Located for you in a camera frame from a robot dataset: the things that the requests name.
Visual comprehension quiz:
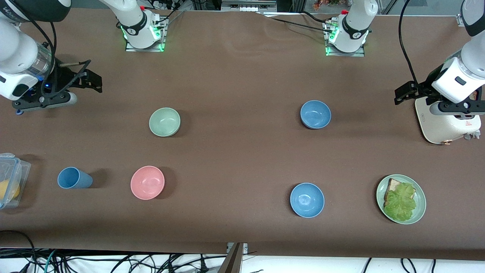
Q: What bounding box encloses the yellow fruit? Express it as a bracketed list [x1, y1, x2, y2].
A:
[0, 179, 20, 200]

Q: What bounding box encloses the black cable on table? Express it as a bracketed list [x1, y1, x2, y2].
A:
[261, 11, 338, 33]

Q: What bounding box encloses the metal camera stand post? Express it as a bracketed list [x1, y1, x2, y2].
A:
[218, 243, 249, 273]

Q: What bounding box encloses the white power strip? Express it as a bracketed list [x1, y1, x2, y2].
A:
[146, 0, 179, 10]

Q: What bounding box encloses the green plate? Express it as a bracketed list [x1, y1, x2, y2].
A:
[376, 174, 427, 225]

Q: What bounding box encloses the pink bowl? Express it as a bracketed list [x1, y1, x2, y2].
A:
[130, 166, 165, 200]

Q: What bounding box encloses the cream white toaster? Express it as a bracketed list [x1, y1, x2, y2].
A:
[415, 97, 482, 145]

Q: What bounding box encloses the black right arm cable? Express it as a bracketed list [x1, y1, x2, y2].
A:
[8, 8, 58, 95]

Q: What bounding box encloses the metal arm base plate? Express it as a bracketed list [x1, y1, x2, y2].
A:
[324, 19, 366, 57]
[125, 17, 167, 53]

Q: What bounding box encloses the blue ribbed cup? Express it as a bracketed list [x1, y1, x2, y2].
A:
[57, 167, 93, 189]

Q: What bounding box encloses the green bowl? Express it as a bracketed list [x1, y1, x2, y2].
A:
[149, 107, 181, 137]

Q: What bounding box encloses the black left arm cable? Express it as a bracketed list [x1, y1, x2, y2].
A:
[398, 0, 419, 87]

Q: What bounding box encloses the grey box device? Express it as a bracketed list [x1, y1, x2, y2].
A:
[221, 0, 277, 12]

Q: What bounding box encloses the blue bowl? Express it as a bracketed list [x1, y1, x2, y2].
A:
[300, 100, 332, 130]
[290, 183, 325, 218]

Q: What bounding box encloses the bread slice with brown crust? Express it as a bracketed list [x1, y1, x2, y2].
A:
[384, 178, 416, 207]

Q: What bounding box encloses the teal cable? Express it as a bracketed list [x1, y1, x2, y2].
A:
[44, 249, 57, 273]

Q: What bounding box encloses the clear plastic lidded container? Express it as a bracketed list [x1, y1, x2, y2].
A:
[0, 153, 31, 210]

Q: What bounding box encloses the green lettuce leaf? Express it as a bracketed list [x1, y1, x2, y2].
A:
[383, 183, 417, 222]

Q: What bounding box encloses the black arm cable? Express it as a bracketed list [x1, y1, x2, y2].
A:
[8, 8, 58, 95]
[398, 0, 419, 87]

